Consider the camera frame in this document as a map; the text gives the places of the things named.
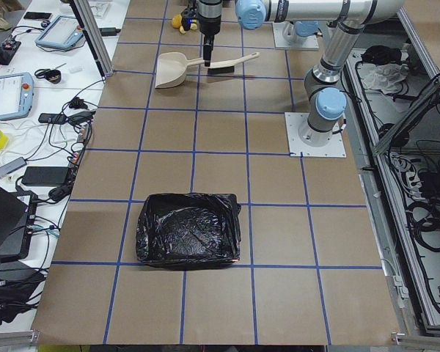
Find black laptop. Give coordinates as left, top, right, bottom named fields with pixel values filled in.
left=0, top=186, right=37, bottom=263

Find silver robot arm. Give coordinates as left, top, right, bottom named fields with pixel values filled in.
left=235, top=0, right=404, bottom=87
left=172, top=1, right=318, bottom=40

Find aluminium frame post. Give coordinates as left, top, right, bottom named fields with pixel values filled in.
left=70, top=0, right=114, bottom=78

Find blue teach pendant near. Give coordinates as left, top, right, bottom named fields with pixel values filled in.
left=0, top=73, right=34, bottom=120

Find grey usb hub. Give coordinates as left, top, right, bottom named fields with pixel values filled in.
left=0, top=157, right=27, bottom=179

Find black scissors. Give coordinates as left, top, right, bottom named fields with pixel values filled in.
left=34, top=63, right=65, bottom=78

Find beige hand brush black bristles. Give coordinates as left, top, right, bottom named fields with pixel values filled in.
left=208, top=52, right=260, bottom=75

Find blue teach pendant far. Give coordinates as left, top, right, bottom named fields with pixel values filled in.
left=34, top=15, right=84, bottom=51

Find brown bread roll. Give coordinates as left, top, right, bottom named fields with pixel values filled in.
left=171, top=14, right=182, bottom=29

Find white crumpled cloth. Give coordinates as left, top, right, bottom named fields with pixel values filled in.
left=362, top=63, right=408, bottom=95

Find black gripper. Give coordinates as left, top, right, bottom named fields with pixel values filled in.
left=197, top=0, right=221, bottom=67
left=180, top=0, right=198, bottom=30

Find blue teach pendant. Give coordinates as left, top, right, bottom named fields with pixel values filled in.
left=0, top=73, right=34, bottom=120
left=34, top=15, right=84, bottom=51

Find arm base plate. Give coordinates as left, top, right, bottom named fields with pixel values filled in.
left=285, top=112, right=346, bottom=158
left=273, top=21, right=319, bottom=51

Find black bag lined bin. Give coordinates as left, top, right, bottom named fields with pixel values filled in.
left=136, top=193, right=241, bottom=270

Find beige plastic dustpan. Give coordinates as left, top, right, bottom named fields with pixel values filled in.
left=155, top=52, right=204, bottom=89

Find black smartphone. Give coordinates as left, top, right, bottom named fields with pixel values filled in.
left=23, top=11, right=52, bottom=21

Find black power adapter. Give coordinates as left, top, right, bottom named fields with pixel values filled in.
left=21, top=166, right=69, bottom=186

